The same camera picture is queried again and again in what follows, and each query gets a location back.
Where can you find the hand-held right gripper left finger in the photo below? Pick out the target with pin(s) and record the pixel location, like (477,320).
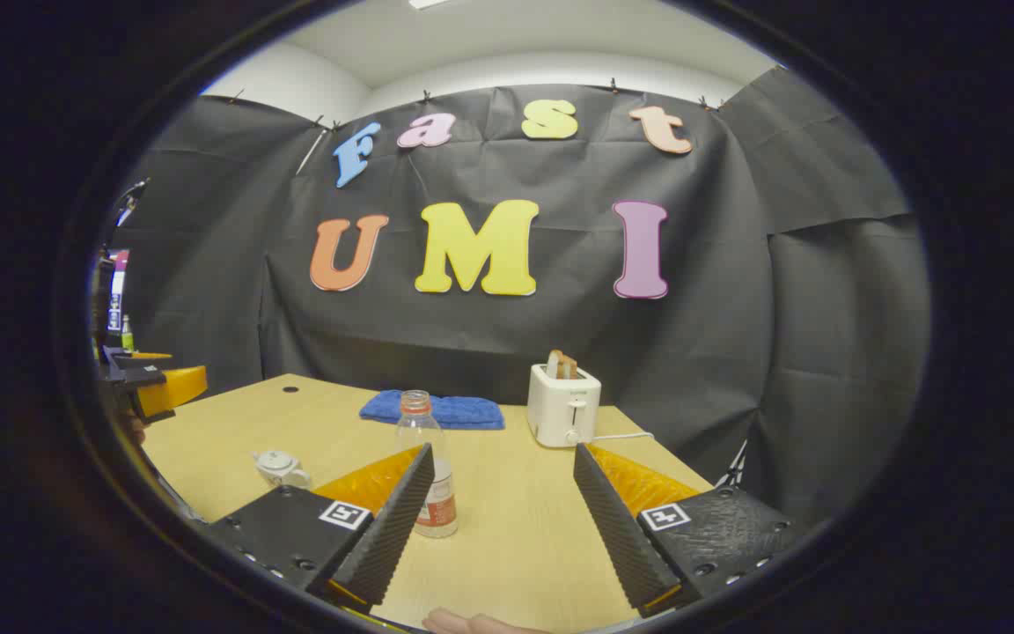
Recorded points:
(393,528)

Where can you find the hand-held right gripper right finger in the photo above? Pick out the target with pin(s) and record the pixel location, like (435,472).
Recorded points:
(617,537)

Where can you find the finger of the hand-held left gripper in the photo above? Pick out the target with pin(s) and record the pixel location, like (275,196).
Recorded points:
(142,362)
(172,387)

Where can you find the clear plastic water bottle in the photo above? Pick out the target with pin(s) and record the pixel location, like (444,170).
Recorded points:
(423,458)

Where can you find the small white teacup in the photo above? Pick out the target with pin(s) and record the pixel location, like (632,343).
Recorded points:
(282,475)

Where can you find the white teacup lid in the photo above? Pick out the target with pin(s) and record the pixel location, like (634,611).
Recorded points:
(276,460)

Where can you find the green label drink bottle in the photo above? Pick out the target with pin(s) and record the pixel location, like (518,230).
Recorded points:
(127,337)

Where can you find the computer monitor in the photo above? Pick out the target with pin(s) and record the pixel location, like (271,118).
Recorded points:
(116,291)

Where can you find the blue folded towel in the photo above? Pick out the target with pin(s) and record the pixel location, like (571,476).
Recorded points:
(463,411)

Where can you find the white toaster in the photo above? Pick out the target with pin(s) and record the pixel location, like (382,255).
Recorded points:
(560,405)

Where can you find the bread slice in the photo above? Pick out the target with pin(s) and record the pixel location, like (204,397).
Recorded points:
(560,365)

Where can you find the black backdrop cloth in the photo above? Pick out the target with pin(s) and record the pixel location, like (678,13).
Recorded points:
(718,291)

